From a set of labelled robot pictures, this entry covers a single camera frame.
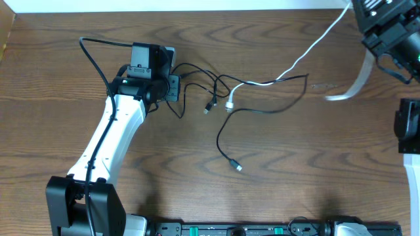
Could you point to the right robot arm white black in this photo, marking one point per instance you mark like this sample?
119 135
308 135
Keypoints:
406 122

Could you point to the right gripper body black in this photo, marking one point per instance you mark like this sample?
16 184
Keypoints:
390 34

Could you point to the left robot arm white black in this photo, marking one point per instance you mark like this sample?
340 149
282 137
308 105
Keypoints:
65 195

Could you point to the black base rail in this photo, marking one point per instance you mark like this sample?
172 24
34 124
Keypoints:
298 226

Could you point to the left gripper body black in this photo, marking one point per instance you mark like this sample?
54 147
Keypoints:
174 87

